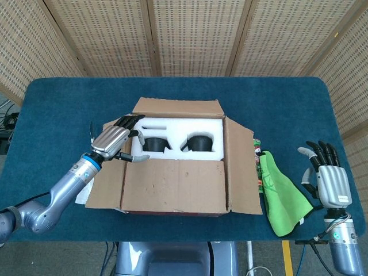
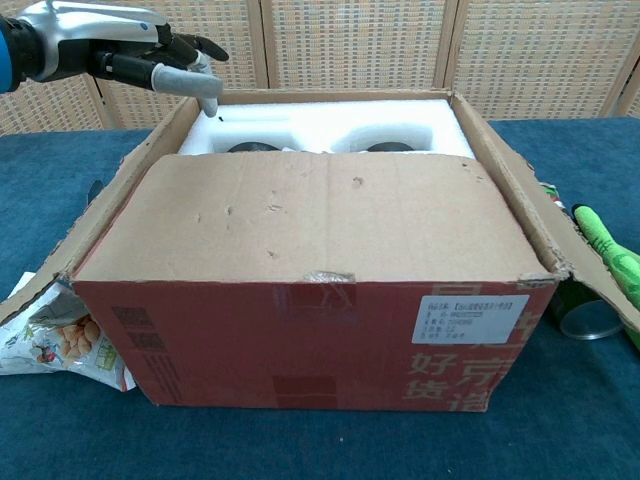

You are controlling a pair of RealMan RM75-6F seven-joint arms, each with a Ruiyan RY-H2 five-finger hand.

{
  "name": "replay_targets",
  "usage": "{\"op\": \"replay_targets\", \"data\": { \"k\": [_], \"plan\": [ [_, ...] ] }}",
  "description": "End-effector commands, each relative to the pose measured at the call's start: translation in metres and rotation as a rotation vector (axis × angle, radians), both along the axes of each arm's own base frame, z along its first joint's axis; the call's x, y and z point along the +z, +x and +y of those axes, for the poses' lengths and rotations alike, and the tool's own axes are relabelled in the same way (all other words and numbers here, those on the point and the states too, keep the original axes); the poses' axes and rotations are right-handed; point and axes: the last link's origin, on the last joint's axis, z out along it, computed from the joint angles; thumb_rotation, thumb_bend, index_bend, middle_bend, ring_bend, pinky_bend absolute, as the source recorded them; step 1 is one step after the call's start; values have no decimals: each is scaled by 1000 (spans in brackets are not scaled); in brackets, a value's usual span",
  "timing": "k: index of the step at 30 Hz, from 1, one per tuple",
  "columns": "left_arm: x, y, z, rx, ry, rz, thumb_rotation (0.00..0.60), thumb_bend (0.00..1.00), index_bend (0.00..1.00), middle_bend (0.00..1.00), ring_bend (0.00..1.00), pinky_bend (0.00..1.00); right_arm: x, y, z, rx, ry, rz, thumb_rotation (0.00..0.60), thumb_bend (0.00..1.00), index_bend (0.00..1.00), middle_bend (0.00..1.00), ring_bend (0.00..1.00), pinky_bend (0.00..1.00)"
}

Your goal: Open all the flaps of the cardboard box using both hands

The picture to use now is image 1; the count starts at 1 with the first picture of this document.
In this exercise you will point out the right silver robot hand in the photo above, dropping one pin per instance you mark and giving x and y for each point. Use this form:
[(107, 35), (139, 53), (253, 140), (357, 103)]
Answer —
[(333, 184)]

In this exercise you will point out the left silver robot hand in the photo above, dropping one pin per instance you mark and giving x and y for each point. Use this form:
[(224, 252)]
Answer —
[(110, 141)]

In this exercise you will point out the red cardboard box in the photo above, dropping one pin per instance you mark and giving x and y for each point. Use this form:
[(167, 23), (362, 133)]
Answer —
[(172, 184)]

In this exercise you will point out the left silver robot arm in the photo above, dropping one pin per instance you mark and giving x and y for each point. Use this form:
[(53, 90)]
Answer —
[(66, 184)]

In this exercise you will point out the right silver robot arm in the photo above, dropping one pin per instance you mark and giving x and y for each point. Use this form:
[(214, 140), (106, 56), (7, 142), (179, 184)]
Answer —
[(345, 244)]

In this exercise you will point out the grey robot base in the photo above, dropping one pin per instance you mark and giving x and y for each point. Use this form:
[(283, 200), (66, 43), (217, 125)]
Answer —
[(172, 258)]

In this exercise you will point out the white snack bag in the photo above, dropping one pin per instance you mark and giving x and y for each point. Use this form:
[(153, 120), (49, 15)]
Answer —
[(83, 198)]

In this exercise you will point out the white foam insert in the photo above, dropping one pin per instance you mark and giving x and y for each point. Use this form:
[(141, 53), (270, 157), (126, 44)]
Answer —
[(175, 126)]

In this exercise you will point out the green chips can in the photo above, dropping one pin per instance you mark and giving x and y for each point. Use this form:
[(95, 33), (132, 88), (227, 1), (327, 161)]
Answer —
[(257, 149)]

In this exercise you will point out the black teapot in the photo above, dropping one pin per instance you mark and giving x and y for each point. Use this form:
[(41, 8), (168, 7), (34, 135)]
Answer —
[(201, 142)]

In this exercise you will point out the white table leg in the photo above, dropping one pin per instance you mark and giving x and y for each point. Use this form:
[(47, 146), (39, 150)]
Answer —
[(250, 256)]

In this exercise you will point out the woven wooden folding screen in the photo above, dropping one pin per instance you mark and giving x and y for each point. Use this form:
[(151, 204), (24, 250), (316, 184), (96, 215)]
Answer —
[(195, 34)]

